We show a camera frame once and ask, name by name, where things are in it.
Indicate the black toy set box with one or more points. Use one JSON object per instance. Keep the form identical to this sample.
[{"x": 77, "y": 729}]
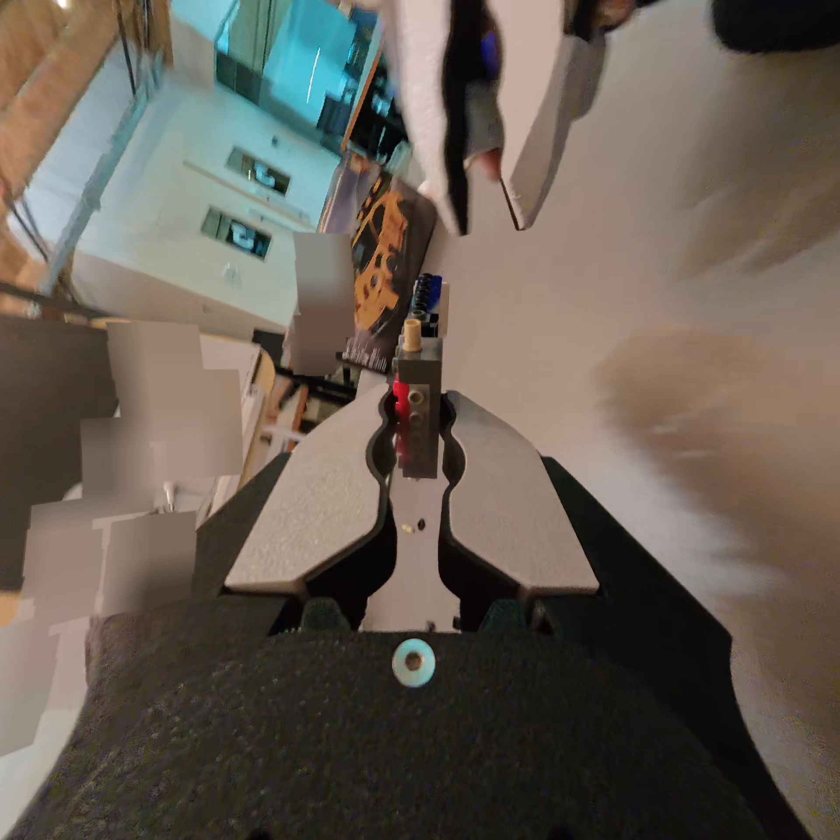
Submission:
[{"x": 387, "y": 262}]

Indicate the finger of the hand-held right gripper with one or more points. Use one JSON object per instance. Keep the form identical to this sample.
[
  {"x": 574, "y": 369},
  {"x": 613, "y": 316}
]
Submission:
[
  {"x": 420, "y": 98},
  {"x": 558, "y": 131}
]

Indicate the grey desk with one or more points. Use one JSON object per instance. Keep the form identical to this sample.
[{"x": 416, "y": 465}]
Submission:
[{"x": 590, "y": 295}]

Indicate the dark toy brick assembly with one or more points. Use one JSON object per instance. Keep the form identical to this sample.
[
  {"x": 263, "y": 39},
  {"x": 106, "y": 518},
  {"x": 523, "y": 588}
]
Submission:
[{"x": 420, "y": 426}]

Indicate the person's right hand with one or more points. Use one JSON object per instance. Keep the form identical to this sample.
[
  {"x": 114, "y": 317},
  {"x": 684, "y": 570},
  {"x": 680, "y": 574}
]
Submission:
[{"x": 493, "y": 164}]

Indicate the white office booth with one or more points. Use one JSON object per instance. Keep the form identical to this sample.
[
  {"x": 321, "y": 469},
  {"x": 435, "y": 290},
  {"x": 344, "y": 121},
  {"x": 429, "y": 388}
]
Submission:
[{"x": 164, "y": 197}]

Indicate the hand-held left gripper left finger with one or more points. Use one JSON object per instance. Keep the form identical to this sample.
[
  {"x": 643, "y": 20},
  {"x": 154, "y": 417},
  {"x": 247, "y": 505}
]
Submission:
[{"x": 308, "y": 499}]

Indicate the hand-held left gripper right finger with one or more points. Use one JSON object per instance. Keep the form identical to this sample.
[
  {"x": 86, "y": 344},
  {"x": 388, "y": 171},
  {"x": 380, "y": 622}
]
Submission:
[{"x": 512, "y": 499}]

